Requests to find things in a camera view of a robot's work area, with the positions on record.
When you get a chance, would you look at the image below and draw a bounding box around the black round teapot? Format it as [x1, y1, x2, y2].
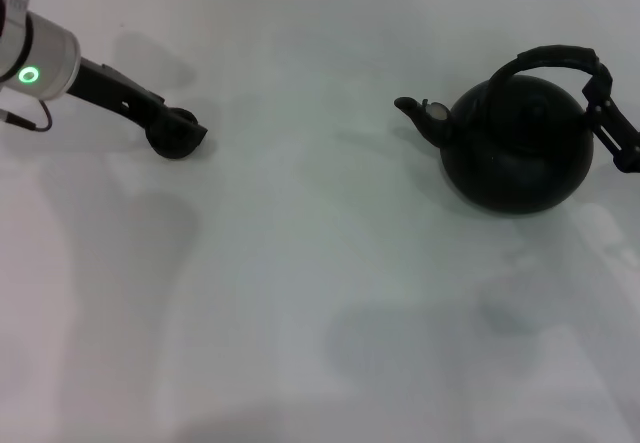
[393, 45, 609, 216]

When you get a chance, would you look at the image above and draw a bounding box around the dark small teacup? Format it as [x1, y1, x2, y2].
[144, 106, 202, 161]

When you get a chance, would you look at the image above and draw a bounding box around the dark left wrist cable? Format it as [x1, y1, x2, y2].
[0, 98, 54, 132]

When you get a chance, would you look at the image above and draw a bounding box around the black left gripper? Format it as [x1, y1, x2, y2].
[66, 56, 209, 145]

